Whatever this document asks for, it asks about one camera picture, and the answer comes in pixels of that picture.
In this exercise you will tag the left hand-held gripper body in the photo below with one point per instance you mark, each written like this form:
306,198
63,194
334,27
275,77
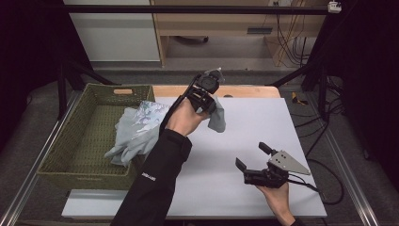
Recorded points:
207,83

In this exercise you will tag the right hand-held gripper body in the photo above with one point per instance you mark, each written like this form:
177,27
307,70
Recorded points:
276,175

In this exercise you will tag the pale grey floral cloth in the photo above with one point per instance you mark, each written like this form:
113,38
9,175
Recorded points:
138,132

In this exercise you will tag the green woven basket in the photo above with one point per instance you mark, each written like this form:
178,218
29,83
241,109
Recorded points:
84,141

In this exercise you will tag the person's right hand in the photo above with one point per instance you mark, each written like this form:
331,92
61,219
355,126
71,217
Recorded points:
279,197

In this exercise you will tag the person's left hand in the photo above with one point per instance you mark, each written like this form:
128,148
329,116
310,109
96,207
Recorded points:
183,119

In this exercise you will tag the white board mat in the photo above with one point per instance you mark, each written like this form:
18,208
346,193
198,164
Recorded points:
251,132

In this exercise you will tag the yellow and black object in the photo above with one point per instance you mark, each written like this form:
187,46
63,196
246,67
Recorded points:
298,99

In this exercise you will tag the wooden desk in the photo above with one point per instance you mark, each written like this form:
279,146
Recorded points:
216,22

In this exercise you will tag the grey power strip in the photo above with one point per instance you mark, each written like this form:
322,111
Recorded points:
259,30

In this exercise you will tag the black horizontal bar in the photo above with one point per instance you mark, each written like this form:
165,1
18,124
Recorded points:
188,9

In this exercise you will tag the black metal stand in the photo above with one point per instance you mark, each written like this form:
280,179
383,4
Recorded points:
316,78
67,81

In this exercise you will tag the white cabinet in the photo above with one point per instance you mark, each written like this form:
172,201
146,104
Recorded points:
116,34

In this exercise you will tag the black curtain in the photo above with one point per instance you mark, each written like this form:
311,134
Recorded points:
28,56
370,78

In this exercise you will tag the small white device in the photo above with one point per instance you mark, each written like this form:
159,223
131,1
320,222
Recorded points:
334,7

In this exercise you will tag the aluminium rail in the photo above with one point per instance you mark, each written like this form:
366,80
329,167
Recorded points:
34,166
348,175

